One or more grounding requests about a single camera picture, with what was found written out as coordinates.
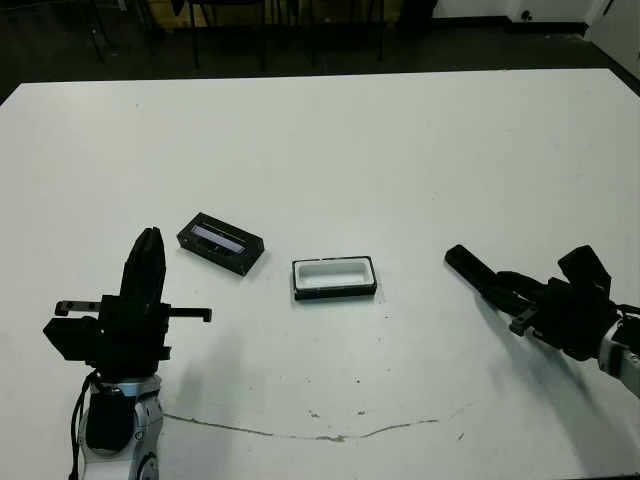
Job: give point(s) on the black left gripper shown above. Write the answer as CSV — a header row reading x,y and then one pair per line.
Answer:
x,y
130,340

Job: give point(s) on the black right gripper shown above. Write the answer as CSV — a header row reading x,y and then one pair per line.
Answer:
x,y
575,320

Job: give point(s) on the black box lid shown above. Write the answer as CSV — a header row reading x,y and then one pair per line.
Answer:
x,y
220,245

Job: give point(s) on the black box base white insert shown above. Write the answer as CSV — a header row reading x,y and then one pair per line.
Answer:
x,y
332,292

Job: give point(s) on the grey plastic chair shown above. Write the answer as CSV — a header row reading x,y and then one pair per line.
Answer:
x,y
98,47

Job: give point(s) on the black trash bin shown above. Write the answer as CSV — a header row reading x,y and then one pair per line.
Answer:
x,y
417,12

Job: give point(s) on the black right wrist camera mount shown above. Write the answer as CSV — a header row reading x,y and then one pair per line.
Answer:
x,y
582,265

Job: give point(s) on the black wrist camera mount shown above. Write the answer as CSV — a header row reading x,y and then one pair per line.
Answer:
x,y
70,337
582,265

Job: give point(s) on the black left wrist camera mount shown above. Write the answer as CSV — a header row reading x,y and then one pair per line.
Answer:
x,y
70,337

